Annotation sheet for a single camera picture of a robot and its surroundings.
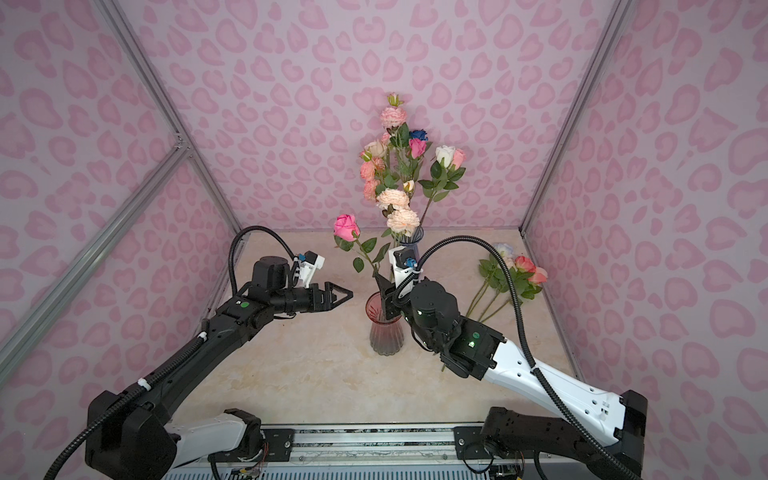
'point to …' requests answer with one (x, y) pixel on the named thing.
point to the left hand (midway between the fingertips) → (345, 292)
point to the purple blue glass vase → (412, 240)
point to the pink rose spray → (385, 172)
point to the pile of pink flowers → (526, 280)
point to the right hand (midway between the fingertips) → (382, 271)
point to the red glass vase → (386, 335)
